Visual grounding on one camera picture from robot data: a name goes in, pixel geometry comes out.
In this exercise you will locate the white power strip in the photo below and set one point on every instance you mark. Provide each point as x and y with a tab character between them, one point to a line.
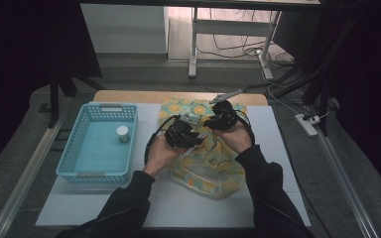
306	124

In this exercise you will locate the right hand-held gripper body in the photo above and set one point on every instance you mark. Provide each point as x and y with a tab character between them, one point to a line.
226	115

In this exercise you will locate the small jar with white lid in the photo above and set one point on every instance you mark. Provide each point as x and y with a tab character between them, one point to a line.
123	133

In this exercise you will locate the black tripod stand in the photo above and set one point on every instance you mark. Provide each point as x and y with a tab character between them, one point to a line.
59	86

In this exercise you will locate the person's left hand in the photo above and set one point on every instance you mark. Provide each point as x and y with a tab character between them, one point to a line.
160	155

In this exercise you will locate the person's right hand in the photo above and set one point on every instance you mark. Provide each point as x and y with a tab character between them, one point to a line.
236	139

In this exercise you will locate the floral cloth bag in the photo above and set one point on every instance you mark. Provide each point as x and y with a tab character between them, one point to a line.
211	168

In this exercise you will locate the black metal stand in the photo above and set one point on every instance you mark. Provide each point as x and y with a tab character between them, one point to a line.
320	82

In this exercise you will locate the white desk frame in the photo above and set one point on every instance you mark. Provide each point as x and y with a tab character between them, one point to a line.
231	28

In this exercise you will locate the aluminium rail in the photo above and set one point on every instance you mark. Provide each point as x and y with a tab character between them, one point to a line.
23	178
347	185

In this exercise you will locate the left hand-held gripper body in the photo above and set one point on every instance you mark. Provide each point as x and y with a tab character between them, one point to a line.
180	134

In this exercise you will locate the white table mat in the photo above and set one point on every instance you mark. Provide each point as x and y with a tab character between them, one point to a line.
112	205

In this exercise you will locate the light blue plastic basket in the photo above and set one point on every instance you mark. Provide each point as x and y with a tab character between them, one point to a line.
92	152

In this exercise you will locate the wooden table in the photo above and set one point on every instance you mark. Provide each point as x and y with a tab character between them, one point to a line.
129	96

